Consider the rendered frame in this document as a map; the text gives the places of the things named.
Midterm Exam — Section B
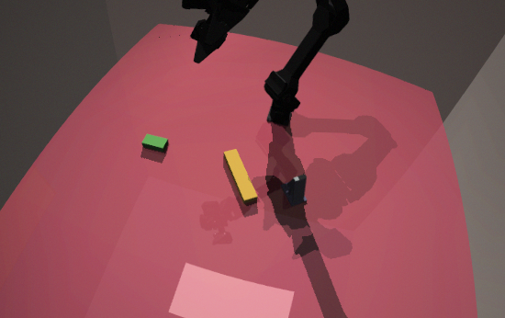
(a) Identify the green rectangular block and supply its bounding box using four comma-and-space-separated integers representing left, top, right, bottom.
142, 134, 169, 152

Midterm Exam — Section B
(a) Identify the yellow bar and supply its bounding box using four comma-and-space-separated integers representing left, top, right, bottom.
223, 149, 258, 203

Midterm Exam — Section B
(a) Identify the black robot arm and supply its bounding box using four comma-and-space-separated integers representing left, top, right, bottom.
182, 0, 350, 126

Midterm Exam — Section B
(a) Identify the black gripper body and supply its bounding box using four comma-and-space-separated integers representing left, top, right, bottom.
190, 0, 259, 41

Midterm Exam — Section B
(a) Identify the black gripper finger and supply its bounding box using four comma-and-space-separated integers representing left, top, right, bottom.
193, 26, 226, 63
205, 0, 250, 47

